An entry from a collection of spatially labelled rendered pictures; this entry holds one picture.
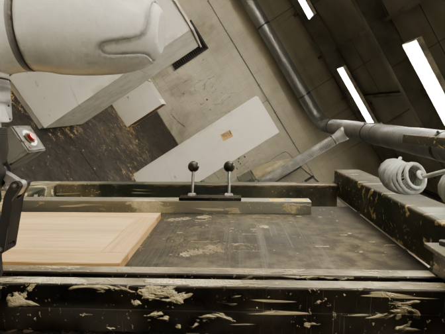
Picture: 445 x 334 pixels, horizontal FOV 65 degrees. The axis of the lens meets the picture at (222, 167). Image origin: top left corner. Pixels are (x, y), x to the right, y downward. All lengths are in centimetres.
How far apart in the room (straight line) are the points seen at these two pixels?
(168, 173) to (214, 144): 76
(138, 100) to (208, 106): 338
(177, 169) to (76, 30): 448
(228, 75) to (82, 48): 878
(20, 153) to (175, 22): 223
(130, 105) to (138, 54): 571
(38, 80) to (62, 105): 31
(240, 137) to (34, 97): 252
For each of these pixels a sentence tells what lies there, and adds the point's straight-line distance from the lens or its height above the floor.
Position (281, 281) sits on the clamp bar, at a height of 158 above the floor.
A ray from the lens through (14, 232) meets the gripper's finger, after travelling 54.
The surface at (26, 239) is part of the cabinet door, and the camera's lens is 96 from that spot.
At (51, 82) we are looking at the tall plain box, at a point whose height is 38.
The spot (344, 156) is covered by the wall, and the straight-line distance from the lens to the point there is 972.
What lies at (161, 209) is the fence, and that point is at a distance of 114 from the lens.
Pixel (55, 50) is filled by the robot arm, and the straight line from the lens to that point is 46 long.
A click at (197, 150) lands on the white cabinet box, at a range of 481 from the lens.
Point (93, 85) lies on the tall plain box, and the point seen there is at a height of 68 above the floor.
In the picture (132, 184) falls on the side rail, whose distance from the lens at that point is 140.
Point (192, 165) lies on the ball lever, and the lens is 115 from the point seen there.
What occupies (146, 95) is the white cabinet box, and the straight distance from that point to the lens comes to 610.
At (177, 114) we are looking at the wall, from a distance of 926.
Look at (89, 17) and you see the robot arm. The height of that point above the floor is 156.
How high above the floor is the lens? 164
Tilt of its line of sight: 6 degrees down
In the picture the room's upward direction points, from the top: 58 degrees clockwise
